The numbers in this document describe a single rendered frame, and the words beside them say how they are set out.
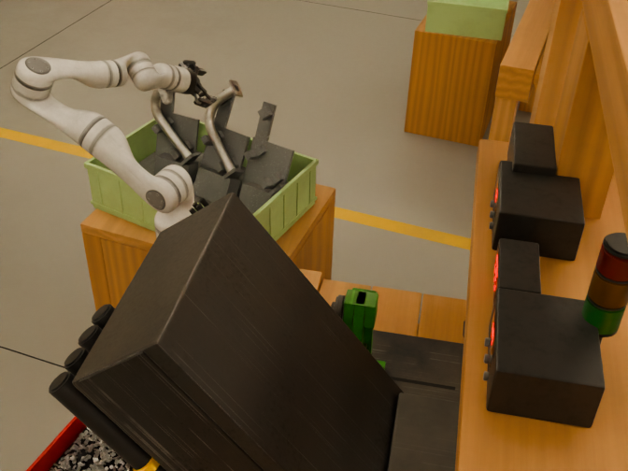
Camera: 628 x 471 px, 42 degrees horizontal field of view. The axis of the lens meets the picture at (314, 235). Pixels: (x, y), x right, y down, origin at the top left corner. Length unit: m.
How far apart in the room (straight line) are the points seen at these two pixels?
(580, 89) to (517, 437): 0.56
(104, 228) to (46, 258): 1.26
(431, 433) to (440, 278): 2.31
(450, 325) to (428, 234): 1.83
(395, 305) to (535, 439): 1.19
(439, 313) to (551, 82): 0.71
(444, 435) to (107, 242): 1.53
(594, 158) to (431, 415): 0.51
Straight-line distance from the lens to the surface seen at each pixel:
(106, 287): 2.80
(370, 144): 4.62
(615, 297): 1.08
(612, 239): 1.06
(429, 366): 2.01
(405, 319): 2.15
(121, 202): 2.63
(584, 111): 1.34
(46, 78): 2.06
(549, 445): 1.05
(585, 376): 1.04
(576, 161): 1.38
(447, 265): 3.77
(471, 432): 1.04
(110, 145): 1.99
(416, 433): 1.42
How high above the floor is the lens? 2.32
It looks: 37 degrees down
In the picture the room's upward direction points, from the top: 2 degrees clockwise
